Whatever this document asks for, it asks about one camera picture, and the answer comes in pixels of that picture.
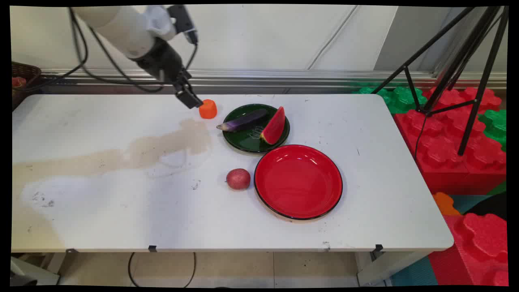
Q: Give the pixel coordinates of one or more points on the black tripod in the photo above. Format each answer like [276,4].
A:
[478,61]

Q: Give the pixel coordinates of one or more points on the brown wicker basket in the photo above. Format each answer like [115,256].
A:
[24,73]

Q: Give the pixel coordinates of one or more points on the black wrist camera white mount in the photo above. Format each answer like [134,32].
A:
[182,20]

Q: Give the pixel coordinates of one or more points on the green foam block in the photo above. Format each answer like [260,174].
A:
[496,125]
[399,97]

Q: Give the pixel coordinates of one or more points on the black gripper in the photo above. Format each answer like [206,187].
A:
[162,63]

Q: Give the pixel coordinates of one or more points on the white table leg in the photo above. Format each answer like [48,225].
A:
[385,267]
[32,271]

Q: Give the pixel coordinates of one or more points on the toy watermelon slice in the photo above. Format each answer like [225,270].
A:
[275,126]

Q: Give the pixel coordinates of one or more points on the red toy apple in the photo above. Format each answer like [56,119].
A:
[238,179]

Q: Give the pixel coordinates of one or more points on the orange toy fruit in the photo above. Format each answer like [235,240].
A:
[208,109]

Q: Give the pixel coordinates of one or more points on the large red foam block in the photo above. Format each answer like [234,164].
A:
[446,142]

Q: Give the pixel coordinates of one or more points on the aluminium wall rail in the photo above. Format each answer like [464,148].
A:
[284,77]

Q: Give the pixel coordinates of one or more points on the dark green plate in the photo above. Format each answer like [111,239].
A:
[243,140]

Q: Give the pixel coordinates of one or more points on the orange foam piece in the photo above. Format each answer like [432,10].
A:
[445,204]

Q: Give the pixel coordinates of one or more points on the purple toy eggplant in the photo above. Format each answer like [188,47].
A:
[245,121]

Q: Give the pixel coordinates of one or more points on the red plate black rim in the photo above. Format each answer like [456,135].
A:
[298,181]

